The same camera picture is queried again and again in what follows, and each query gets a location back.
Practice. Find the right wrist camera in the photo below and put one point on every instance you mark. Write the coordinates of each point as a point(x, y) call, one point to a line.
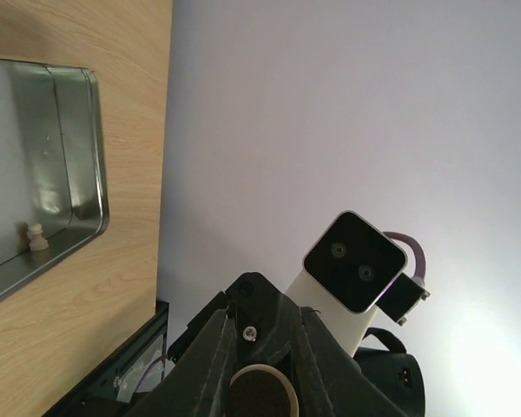
point(354, 270)

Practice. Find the light pawn in tin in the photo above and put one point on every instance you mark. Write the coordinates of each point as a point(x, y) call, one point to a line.
point(37, 241)

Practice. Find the gold tin box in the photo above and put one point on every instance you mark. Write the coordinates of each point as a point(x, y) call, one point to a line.
point(52, 168)

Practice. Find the light chess piece with felt base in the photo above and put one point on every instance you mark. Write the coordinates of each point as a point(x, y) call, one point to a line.
point(261, 390)

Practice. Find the black enclosure frame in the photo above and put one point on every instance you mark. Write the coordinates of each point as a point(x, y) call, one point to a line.
point(96, 393)

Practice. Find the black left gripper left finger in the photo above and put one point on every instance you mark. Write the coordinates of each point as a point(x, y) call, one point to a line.
point(198, 384)

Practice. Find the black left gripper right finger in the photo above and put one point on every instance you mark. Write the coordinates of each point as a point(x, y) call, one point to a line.
point(330, 382)

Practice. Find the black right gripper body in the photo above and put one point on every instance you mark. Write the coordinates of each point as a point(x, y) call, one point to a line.
point(262, 321)

